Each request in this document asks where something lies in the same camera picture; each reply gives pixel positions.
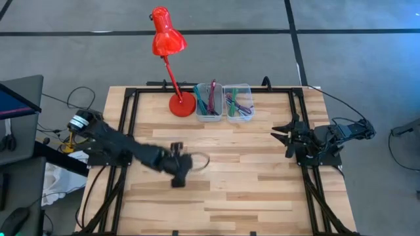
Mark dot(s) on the black computer mouse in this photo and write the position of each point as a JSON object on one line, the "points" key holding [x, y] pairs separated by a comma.
{"points": [[13, 223]]}

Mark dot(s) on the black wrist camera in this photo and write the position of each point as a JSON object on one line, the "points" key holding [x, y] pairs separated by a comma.
{"points": [[290, 151], [178, 182]]}

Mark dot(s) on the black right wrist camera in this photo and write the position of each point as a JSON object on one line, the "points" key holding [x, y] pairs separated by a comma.
{"points": [[290, 151]]}

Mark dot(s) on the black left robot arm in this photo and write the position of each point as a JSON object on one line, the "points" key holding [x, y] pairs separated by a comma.
{"points": [[115, 144]]}

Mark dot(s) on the clear plastic bin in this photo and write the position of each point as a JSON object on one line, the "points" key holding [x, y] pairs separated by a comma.
{"points": [[241, 119]]}

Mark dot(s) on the white plastic bag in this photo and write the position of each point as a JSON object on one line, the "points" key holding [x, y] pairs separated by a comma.
{"points": [[59, 183]]}

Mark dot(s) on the laptop with blue screen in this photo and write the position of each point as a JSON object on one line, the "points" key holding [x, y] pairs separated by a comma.
{"points": [[14, 105]]}

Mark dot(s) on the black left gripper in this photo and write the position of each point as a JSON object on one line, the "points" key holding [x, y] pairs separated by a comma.
{"points": [[177, 164]]}

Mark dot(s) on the black aluminium table frame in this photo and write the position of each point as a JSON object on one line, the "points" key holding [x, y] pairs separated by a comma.
{"points": [[151, 89]]}

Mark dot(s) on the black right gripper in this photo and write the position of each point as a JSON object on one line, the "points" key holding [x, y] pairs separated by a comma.
{"points": [[302, 137]]}

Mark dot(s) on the red desk lamp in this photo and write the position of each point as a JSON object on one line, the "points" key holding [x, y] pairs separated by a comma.
{"points": [[167, 39]]}

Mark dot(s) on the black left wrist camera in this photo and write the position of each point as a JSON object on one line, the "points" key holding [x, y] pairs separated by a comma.
{"points": [[178, 182]]}

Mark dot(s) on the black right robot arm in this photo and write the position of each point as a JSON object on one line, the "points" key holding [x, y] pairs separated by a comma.
{"points": [[341, 131]]}

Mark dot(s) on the opaque grey plastic bin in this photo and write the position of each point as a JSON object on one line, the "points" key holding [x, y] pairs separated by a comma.
{"points": [[219, 105]]}

